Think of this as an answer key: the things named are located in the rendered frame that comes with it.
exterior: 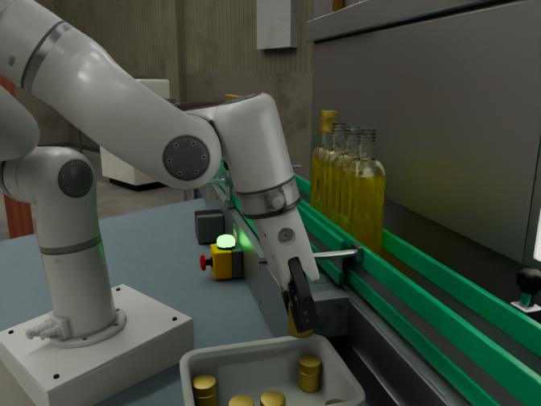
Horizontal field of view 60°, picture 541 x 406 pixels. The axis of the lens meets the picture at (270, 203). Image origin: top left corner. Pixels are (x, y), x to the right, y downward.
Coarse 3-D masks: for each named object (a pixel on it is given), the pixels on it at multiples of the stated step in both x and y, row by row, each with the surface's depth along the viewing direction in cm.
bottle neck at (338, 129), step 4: (332, 124) 89; (336, 124) 88; (340, 124) 88; (344, 124) 88; (332, 128) 89; (336, 128) 89; (340, 128) 88; (344, 128) 89; (332, 132) 89; (336, 132) 89; (340, 132) 89; (344, 132) 89; (332, 136) 90; (336, 136) 89; (340, 136) 89; (344, 136) 89; (332, 140) 90; (336, 140) 89; (340, 140) 89; (344, 140) 89; (332, 144) 90; (336, 144) 89; (340, 144) 89; (344, 144) 90; (336, 148) 89; (340, 148) 89; (344, 148) 90
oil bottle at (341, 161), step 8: (344, 152) 85; (336, 160) 86; (344, 160) 83; (336, 168) 86; (344, 168) 83; (336, 176) 86; (344, 176) 83; (336, 184) 86; (344, 184) 84; (336, 192) 87; (344, 192) 84; (336, 200) 87; (336, 208) 87; (336, 216) 87
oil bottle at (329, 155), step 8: (328, 152) 90; (336, 152) 89; (328, 160) 89; (320, 168) 93; (328, 168) 89; (320, 176) 93; (328, 176) 89; (320, 184) 94; (328, 184) 90; (320, 192) 94; (328, 192) 90; (320, 200) 94; (328, 200) 90; (320, 208) 95; (328, 208) 91; (328, 216) 91
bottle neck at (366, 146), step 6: (360, 132) 78; (366, 132) 78; (372, 132) 78; (360, 138) 78; (366, 138) 78; (372, 138) 78; (360, 144) 79; (366, 144) 78; (372, 144) 78; (360, 150) 79; (366, 150) 78; (372, 150) 78; (360, 156) 79; (366, 156) 78; (372, 156) 79
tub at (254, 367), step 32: (192, 352) 67; (224, 352) 68; (256, 352) 69; (288, 352) 71; (320, 352) 70; (224, 384) 69; (256, 384) 70; (288, 384) 71; (320, 384) 70; (352, 384) 60
